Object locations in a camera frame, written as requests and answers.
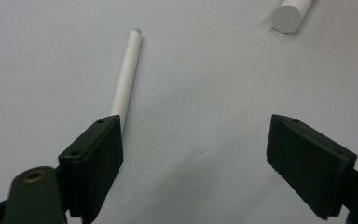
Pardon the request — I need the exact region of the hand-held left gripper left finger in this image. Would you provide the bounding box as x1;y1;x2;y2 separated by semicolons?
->
58;115;125;224

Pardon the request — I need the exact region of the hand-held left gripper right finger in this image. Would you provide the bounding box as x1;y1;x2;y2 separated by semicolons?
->
266;114;358;221

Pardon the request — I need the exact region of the slim white pen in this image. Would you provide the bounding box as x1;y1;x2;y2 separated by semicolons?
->
109;27;144;134

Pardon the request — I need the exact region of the thick white marker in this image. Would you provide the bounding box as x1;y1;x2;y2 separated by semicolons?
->
270;0;314;35

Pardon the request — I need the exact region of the white board table cover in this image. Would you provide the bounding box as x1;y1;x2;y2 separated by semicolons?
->
0;0;358;224

